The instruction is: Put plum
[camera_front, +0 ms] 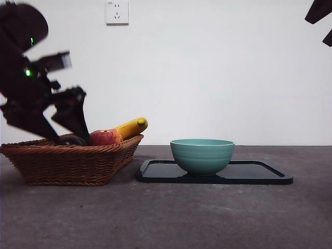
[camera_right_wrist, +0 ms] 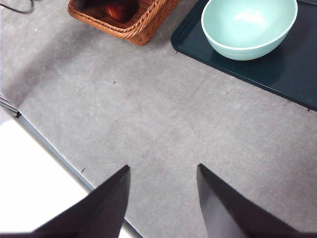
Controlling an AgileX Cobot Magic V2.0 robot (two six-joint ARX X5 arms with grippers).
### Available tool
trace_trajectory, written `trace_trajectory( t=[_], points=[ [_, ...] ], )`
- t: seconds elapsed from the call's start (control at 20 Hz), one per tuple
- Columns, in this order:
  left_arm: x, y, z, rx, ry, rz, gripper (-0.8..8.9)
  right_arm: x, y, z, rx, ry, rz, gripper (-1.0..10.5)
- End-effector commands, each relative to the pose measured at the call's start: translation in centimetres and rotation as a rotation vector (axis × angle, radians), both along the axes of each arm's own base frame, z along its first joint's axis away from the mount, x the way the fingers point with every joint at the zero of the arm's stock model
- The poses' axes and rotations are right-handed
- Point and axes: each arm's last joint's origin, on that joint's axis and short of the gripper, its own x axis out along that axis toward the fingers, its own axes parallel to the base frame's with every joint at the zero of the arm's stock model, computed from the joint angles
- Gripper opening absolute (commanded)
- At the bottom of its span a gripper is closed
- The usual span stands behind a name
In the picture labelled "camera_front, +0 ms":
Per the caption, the white wall socket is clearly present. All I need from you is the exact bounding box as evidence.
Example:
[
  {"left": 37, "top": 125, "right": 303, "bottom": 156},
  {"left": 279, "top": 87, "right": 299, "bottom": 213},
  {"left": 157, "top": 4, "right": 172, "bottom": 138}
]
[{"left": 105, "top": 0, "right": 130, "bottom": 26}]

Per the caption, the yellow banana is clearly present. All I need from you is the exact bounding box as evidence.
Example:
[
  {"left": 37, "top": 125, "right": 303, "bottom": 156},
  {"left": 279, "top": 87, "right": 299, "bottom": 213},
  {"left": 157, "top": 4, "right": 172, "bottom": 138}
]
[{"left": 113, "top": 117, "right": 149, "bottom": 141}]

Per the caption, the red apple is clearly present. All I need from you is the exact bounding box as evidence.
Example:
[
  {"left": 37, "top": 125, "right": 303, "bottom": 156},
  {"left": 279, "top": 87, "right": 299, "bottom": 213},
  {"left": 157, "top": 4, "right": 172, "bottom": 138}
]
[{"left": 89, "top": 129, "right": 124, "bottom": 146}]

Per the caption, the brown wicker basket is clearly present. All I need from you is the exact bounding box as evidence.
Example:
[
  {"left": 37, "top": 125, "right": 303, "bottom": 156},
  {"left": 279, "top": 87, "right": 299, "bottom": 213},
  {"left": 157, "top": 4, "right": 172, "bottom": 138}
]
[{"left": 0, "top": 133, "right": 144, "bottom": 186}]

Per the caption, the teal ribbed bowl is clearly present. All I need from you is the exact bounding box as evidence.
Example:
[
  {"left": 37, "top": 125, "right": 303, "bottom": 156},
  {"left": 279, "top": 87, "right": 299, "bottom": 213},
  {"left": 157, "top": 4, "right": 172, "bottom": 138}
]
[{"left": 170, "top": 139, "right": 236, "bottom": 177}]

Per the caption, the dark rectangular tray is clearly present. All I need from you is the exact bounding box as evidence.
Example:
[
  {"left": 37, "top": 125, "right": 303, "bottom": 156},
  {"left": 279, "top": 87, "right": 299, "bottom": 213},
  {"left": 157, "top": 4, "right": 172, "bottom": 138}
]
[{"left": 135, "top": 159, "right": 294, "bottom": 185}]

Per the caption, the pale grey left wrist camera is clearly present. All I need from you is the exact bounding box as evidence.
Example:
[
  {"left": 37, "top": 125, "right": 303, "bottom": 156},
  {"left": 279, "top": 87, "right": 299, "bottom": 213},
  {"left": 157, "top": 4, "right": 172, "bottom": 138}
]
[{"left": 32, "top": 50, "right": 73, "bottom": 76}]

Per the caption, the dark purple plum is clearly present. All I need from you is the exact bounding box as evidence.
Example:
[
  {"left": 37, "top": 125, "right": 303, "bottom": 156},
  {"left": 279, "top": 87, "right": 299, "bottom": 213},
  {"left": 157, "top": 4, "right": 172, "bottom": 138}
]
[{"left": 58, "top": 134, "right": 88, "bottom": 146}]

